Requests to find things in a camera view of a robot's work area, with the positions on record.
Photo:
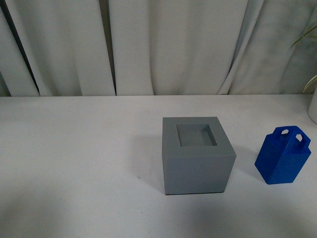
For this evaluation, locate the blue handled insert part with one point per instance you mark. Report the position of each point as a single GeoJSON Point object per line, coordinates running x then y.
{"type": "Point", "coordinates": [283, 154]}

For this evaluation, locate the gray cube base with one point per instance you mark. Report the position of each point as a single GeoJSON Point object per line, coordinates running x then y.
{"type": "Point", "coordinates": [197, 156]}

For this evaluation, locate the white curtain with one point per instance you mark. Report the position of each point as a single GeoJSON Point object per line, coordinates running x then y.
{"type": "Point", "coordinates": [155, 47]}

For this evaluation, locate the white plant pot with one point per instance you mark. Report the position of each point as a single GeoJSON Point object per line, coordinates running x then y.
{"type": "Point", "coordinates": [312, 111]}

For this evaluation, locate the green spider plant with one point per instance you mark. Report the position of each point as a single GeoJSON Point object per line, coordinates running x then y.
{"type": "Point", "coordinates": [307, 34]}

